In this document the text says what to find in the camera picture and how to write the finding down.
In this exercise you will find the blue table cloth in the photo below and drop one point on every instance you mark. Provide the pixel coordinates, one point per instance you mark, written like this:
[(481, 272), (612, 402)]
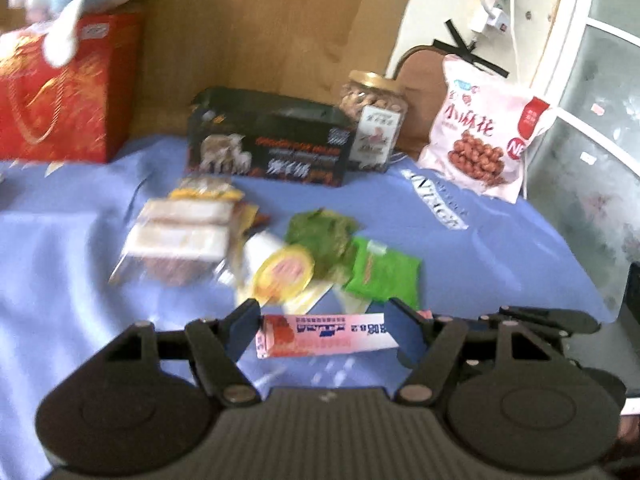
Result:
[(62, 232)]

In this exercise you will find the white power adapter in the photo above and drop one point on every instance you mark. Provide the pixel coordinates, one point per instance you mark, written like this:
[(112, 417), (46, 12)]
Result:
[(478, 24)]

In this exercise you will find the dark green snack packet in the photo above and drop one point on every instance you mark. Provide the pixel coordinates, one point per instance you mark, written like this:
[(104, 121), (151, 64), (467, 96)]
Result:
[(327, 236)]

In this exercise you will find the pink snack bar packet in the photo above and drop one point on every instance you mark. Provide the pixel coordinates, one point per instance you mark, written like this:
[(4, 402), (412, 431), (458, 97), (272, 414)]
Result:
[(290, 336)]

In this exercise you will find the nut jar gold lid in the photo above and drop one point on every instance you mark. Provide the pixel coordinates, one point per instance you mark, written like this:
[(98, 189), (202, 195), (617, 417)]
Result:
[(377, 107)]

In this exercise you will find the red orange snack packet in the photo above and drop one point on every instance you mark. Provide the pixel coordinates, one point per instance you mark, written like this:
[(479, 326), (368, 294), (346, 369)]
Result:
[(247, 217)]

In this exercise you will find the black cardboard box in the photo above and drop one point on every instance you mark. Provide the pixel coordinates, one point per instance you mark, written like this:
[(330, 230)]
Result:
[(257, 134)]

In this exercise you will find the yellow jelly cup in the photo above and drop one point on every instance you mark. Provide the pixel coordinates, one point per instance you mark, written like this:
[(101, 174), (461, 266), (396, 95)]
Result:
[(283, 275)]

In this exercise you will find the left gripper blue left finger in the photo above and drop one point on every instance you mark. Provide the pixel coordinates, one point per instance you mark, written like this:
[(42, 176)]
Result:
[(216, 347)]

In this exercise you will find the clear biscuit packet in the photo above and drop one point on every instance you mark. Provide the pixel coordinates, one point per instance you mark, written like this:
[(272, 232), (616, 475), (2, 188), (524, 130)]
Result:
[(179, 242)]

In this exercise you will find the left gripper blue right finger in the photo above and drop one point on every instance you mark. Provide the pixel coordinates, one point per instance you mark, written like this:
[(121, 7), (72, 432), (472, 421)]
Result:
[(432, 345)]

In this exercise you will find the red gift bag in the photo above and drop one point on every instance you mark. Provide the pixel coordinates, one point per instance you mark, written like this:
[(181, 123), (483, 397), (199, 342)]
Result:
[(80, 112)]

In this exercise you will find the white window frame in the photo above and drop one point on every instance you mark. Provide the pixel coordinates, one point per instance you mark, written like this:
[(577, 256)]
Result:
[(584, 175)]

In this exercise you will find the pink snack bag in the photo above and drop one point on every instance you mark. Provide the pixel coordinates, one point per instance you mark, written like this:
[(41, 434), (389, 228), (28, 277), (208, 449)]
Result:
[(483, 130)]

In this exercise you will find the wooden board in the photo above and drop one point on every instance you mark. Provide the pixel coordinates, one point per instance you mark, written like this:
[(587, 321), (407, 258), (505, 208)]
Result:
[(300, 48)]

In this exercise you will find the brown chair back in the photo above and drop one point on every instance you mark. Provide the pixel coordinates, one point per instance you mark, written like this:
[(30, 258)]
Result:
[(419, 71)]

